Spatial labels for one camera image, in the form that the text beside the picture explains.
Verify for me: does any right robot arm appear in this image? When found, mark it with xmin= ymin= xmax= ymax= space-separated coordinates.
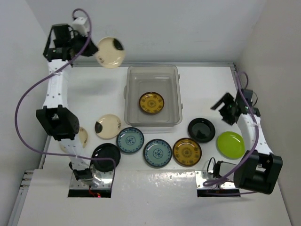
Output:
xmin=203 ymin=89 xmax=283 ymax=194

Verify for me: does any metal base plate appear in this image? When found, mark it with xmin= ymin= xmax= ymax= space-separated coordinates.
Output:
xmin=69 ymin=170 xmax=114 ymax=190
xmin=195 ymin=170 xmax=236 ymax=190

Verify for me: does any lime green plate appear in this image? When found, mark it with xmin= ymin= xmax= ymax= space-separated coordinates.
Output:
xmin=217 ymin=131 xmax=245 ymax=159

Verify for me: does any black plate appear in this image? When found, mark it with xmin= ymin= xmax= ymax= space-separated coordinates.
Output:
xmin=91 ymin=143 xmax=121 ymax=172
xmin=188 ymin=118 xmax=216 ymax=143

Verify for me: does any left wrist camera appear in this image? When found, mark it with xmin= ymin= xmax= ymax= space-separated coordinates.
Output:
xmin=71 ymin=17 xmax=90 ymax=37

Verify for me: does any teal patterned plate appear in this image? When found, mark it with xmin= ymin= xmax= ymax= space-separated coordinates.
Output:
xmin=116 ymin=127 xmax=144 ymax=154
xmin=143 ymin=139 xmax=172 ymax=168

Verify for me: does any teal patterned plate right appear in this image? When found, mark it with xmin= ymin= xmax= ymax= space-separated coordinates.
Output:
xmin=143 ymin=139 xmax=172 ymax=168

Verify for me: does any cream plate near left edge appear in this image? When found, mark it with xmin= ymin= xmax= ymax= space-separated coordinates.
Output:
xmin=59 ymin=127 xmax=88 ymax=153

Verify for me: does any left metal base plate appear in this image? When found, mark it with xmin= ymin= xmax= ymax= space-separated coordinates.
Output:
xmin=69 ymin=170 xmax=114 ymax=190

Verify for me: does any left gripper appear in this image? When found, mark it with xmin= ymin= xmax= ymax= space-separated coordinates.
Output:
xmin=69 ymin=31 xmax=100 ymax=58

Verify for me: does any clear plastic bin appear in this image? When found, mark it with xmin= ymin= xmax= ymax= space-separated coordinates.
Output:
xmin=124 ymin=65 xmax=182 ymax=127

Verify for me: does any cream plate green patch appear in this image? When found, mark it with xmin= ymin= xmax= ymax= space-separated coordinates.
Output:
xmin=95 ymin=114 xmax=121 ymax=139
xmin=95 ymin=37 xmax=126 ymax=69

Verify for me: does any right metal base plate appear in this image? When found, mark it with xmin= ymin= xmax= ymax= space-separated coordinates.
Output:
xmin=195 ymin=170 xmax=236 ymax=190

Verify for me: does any teal patterned plate left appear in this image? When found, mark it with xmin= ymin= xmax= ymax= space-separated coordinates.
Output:
xmin=116 ymin=127 xmax=144 ymax=154

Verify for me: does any yellow patterned plate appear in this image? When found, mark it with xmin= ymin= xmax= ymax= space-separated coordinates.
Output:
xmin=173 ymin=137 xmax=202 ymax=167
xmin=138 ymin=92 xmax=165 ymax=115

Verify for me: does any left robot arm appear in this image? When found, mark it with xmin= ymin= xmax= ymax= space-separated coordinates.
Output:
xmin=36 ymin=22 xmax=98 ymax=182

